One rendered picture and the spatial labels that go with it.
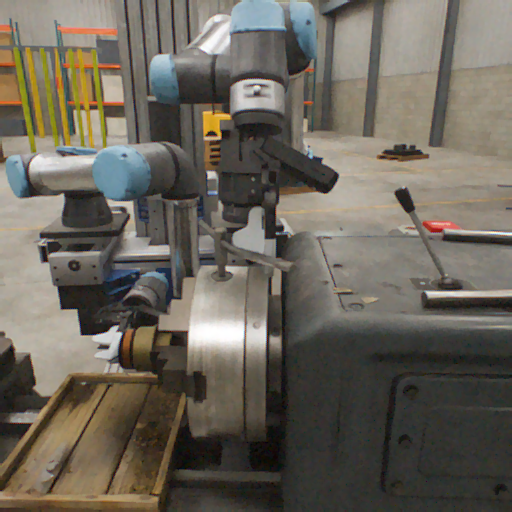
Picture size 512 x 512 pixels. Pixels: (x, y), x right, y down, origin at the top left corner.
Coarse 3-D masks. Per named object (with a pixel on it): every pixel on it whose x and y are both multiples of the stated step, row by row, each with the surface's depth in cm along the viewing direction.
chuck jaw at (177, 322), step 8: (184, 280) 86; (192, 280) 86; (184, 288) 85; (192, 288) 85; (184, 296) 85; (176, 304) 84; (184, 304) 84; (176, 312) 84; (184, 312) 84; (160, 320) 83; (168, 320) 83; (176, 320) 83; (184, 320) 83; (160, 328) 83; (168, 328) 83; (176, 328) 83; (184, 328) 83
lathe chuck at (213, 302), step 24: (216, 288) 73; (240, 288) 73; (192, 312) 70; (216, 312) 70; (240, 312) 70; (192, 336) 68; (216, 336) 68; (240, 336) 68; (192, 360) 68; (216, 360) 68; (240, 360) 67; (216, 384) 68; (240, 384) 67; (192, 408) 69; (216, 408) 69; (240, 408) 69; (192, 432) 72; (216, 432) 72; (240, 432) 72
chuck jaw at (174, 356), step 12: (156, 348) 79; (168, 348) 79; (180, 348) 79; (156, 360) 77; (168, 360) 73; (180, 360) 73; (168, 372) 70; (180, 372) 70; (168, 384) 70; (180, 384) 70; (192, 384) 68; (204, 384) 68; (192, 396) 69; (204, 396) 69
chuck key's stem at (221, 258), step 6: (216, 228) 73; (222, 228) 73; (216, 234) 72; (222, 234) 72; (216, 240) 73; (216, 246) 73; (216, 252) 74; (222, 252) 74; (216, 258) 74; (222, 258) 74; (222, 264) 74; (222, 270) 75; (222, 276) 76
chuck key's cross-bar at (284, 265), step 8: (200, 224) 80; (208, 232) 77; (224, 240) 73; (224, 248) 71; (232, 248) 69; (240, 256) 66; (248, 256) 63; (256, 256) 61; (264, 256) 59; (272, 264) 56; (280, 264) 54; (288, 264) 53; (296, 264) 53
